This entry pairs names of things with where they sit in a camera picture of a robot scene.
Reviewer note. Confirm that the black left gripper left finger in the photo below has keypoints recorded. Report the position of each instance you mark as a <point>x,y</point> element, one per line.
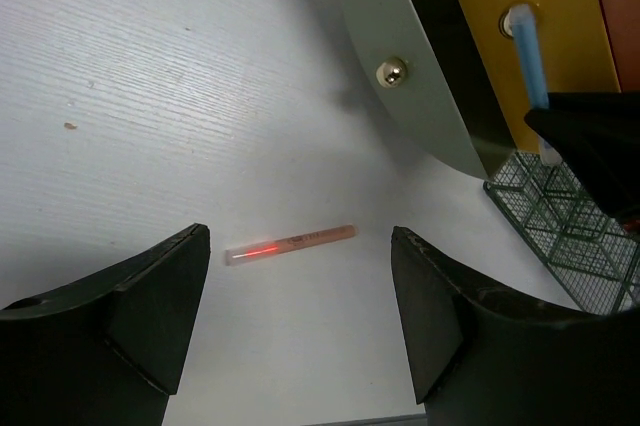
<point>110,348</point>

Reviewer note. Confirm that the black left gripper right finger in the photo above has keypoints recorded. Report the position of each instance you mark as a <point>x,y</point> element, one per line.
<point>483,353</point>

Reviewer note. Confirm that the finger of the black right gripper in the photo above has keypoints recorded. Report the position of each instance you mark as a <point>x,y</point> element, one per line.
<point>597,135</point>

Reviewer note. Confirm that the blue pen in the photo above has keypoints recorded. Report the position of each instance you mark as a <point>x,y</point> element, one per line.
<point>520,25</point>

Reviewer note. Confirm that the cream round drawer box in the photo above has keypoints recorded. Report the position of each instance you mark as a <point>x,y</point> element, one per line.
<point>447,71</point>

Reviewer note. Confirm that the red pen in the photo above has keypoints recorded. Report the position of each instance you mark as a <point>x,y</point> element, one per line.
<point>253,252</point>

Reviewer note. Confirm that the green wire mesh organizer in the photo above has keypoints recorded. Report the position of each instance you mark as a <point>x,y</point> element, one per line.
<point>588,253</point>

